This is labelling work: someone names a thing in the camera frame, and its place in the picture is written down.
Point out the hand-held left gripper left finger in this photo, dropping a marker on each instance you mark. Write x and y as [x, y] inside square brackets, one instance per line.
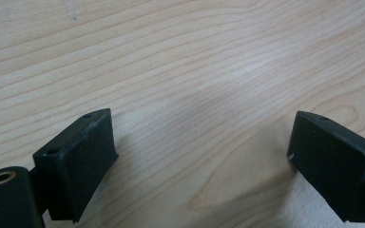
[76, 164]

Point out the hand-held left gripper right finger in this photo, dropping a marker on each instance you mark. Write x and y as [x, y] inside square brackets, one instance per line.
[339, 164]

